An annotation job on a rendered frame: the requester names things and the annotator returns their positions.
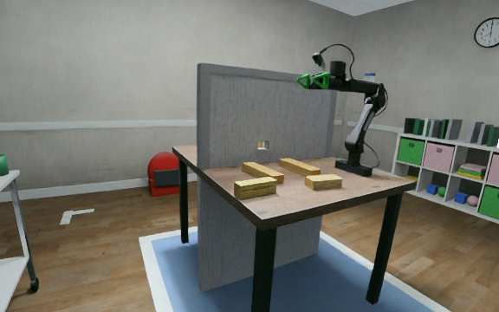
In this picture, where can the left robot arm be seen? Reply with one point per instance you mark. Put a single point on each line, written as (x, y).
(372, 105)

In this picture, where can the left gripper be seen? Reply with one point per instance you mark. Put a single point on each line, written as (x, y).
(323, 78)

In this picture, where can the grey panel wall with slot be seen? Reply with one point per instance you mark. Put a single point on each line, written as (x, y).
(235, 107)

